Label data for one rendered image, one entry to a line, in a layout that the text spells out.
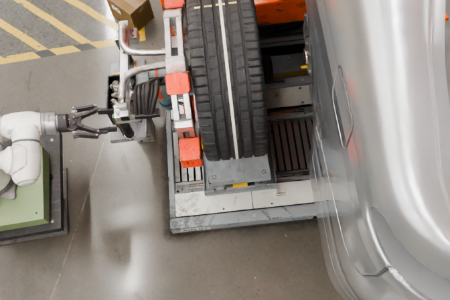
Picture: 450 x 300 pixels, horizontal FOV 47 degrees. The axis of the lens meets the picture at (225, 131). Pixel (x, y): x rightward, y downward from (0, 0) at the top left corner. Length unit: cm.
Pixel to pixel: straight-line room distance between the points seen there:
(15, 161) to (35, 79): 129
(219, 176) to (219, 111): 83
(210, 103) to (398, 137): 83
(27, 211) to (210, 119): 110
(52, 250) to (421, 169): 214
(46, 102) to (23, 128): 108
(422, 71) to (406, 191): 23
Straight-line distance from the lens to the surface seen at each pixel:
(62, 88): 319
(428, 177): 100
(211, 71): 169
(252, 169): 250
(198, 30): 173
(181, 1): 194
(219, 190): 255
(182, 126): 179
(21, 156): 207
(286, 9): 249
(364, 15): 113
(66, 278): 275
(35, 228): 254
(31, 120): 213
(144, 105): 180
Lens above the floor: 254
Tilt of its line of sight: 63 degrees down
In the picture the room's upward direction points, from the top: 8 degrees counter-clockwise
